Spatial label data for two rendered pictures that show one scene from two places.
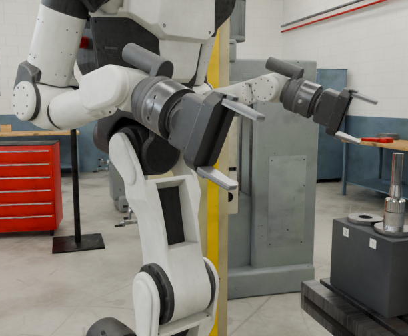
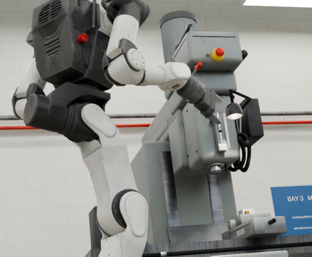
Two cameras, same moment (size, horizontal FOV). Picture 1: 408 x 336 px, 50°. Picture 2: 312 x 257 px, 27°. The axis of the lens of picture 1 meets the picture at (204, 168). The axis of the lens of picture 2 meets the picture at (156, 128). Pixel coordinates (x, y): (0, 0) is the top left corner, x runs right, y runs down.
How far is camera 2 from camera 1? 2.57 m
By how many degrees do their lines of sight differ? 91
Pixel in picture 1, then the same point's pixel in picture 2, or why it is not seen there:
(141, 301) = (137, 208)
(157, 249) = (126, 179)
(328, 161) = not seen: outside the picture
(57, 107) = (150, 70)
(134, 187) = (113, 138)
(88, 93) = (178, 70)
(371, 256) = not seen: hidden behind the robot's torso
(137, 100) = (195, 81)
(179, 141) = (207, 101)
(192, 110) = (209, 92)
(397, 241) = not seen: hidden behind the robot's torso
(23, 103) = (140, 60)
